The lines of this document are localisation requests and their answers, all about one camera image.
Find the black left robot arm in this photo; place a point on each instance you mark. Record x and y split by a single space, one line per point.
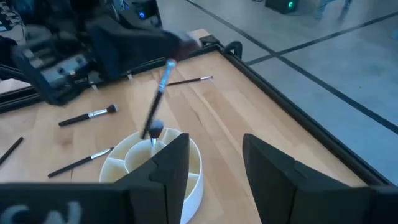
53 77

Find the black makeup brushes bundle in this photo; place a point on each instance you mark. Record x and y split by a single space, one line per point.
156 128

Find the black table clamp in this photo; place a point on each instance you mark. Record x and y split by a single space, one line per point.
231 46

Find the black makeup brush silver ferrule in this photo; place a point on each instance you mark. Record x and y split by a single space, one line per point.
157 99

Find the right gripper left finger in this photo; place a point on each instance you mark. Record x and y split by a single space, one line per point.
168 186

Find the thick black makeup brush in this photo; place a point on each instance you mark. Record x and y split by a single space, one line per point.
77 119

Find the black device blue light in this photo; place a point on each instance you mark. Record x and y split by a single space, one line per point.
146 12

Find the thin black makeup brush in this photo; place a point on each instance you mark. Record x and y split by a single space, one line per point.
12 149
77 164

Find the black aluminium table frame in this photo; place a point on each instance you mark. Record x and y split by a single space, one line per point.
311 123

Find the black device green light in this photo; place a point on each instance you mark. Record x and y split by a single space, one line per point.
280 4

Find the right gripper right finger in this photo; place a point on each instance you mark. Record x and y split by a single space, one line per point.
273 186

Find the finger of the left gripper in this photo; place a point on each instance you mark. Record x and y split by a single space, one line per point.
189 43

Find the chair legs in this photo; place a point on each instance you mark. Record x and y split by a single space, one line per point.
320 11

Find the white round compartment organizer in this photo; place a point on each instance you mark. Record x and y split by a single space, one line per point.
136 157

